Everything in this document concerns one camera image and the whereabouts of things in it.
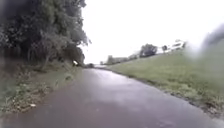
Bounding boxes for row of distant bushes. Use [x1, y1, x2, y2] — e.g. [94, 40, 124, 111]
[99, 53, 141, 66]

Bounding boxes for wet dark asphalt path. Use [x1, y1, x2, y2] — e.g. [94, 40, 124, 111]
[0, 67, 224, 128]

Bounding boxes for dark round tree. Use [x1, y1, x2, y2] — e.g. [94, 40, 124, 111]
[139, 43, 158, 58]

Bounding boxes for grassy slope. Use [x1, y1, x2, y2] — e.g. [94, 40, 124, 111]
[107, 43, 224, 116]

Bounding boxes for white building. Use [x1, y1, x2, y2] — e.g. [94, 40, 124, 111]
[169, 39, 187, 52]

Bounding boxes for large dense trees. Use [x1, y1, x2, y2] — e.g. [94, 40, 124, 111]
[0, 0, 92, 69]

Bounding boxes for weedy grass verge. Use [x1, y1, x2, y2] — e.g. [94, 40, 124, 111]
[0, 59, 84, 116]

